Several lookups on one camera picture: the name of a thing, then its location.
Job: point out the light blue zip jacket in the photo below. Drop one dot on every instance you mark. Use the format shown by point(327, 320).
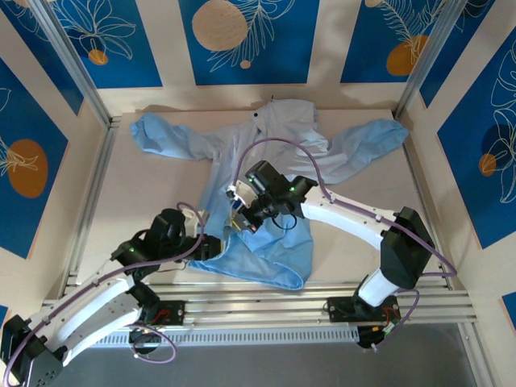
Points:
point(282, 125)

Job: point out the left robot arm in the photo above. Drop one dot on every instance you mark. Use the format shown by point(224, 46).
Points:
point(101, 298)

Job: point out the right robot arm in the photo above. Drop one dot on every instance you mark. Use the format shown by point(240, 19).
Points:
point(403, 246)

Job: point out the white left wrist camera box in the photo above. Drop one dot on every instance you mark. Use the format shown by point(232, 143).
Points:
point(193, 219)

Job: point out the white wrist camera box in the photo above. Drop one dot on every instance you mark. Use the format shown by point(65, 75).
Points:
point(193, 219)
point(240, 193)

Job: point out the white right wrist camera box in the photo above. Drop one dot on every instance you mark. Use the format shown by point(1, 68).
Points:
point(240, 193)

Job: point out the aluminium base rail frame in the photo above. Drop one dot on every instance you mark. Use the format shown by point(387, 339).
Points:
point(258, 306)

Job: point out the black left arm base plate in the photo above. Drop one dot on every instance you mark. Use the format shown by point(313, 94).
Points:
point(173, 312)

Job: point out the aluminium side rail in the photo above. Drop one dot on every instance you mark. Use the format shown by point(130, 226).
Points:
point(411, 161)
point(98, 181)

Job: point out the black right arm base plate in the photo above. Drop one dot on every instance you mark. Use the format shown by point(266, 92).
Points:
point(336, 310)

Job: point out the aluminium corner post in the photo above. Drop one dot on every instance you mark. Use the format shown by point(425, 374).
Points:
point(74, 64)
point(429, 60)

